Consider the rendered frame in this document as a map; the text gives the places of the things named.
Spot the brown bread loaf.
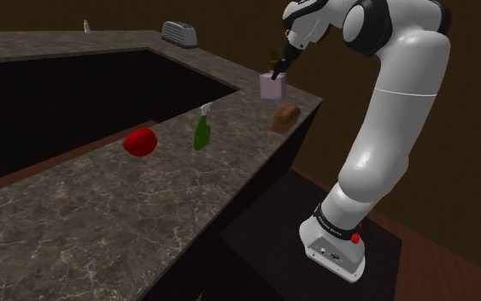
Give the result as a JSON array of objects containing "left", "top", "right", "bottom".
[{"left": 270, "top": 103, "right": 302, "bottom": 135}]

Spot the grey toaster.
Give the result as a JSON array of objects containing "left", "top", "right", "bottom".
[{"left": 161, "top": 21, "right": 199, "bottom": 50}]

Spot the green spray bottle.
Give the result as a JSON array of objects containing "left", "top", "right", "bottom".
[{"left": 193, "top": 102, "right": 213, "bottom": 151}]

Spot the red tomato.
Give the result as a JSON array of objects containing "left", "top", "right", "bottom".
[{"left": 122, "top": 127, "right": 158, "bottom": 157}]

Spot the dark robot stand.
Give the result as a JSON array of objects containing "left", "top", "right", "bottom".
[{"left": 219, "top": 168, "right": 403, "bottom": 301}]

